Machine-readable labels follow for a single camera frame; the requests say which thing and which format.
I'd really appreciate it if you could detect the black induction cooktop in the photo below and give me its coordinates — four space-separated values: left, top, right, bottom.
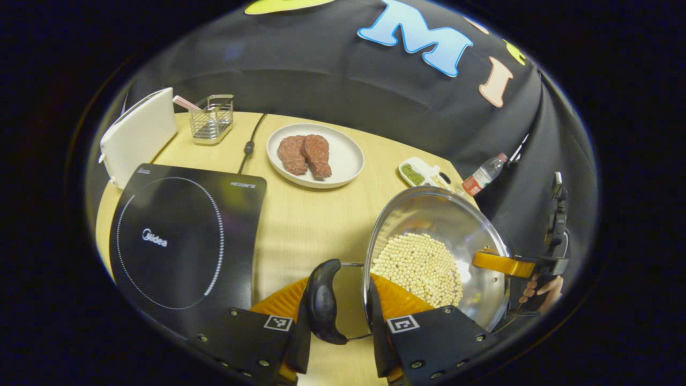
109 164 267 333

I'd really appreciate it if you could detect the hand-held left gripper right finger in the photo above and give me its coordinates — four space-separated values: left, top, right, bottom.
366 273 502 385

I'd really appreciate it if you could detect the white round plate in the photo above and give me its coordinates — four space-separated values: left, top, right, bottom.
266 123 365 189

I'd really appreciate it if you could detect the white divided dish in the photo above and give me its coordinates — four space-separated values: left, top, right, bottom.
398 157 452 189

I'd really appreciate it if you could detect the pile of soybeans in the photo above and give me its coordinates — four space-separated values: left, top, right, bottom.
370 232 464 309

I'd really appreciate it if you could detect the black power cable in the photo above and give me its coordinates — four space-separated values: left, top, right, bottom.
237 113 267 175

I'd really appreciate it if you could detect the brown meat patty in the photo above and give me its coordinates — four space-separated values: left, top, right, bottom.
302 134 332 180
277 135 309 176

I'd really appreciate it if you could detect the plastic bottle red label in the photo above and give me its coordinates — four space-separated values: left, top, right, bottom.
462 152 509 197

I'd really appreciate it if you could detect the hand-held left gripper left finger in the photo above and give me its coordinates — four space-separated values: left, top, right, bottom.
196 276 312 385

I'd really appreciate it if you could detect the metal wire basket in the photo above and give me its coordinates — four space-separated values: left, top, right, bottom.
189 94 235 145

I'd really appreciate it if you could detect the steel pot black handle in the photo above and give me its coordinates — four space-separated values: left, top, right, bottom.
303 186 512 345

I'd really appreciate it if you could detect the white toaster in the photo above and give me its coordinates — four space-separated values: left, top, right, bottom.
98 87 178 189

